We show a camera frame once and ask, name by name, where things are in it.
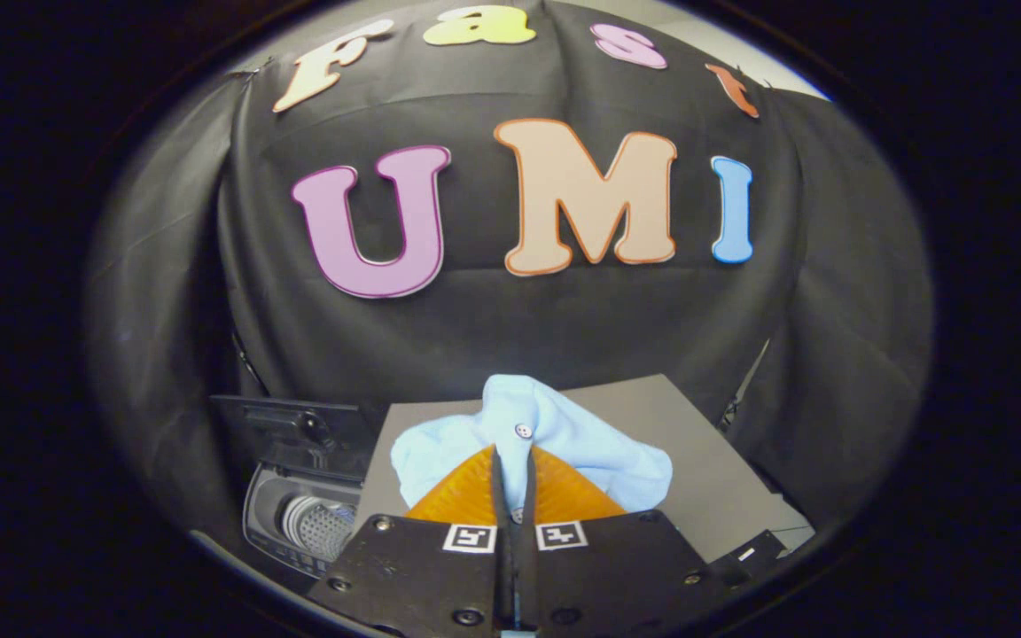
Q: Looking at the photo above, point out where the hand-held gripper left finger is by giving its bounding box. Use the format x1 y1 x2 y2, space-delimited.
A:
307 443 516 635

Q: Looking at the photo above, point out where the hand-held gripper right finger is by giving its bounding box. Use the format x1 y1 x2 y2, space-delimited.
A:
511 443 735 635

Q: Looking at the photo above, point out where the light blue shirt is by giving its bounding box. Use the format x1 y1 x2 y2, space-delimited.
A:
389 374 674 517

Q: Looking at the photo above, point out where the small grey washing machine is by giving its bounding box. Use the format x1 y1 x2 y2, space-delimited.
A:
242 441 366 579

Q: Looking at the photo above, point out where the black washing machine lid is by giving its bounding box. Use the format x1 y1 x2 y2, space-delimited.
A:
209 393 380 481

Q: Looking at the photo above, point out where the black backdrop cloth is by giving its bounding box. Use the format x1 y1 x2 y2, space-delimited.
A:
85 0 934 555

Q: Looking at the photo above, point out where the beige cabinet with dark top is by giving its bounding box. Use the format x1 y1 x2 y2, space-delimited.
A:
354 373 817 568

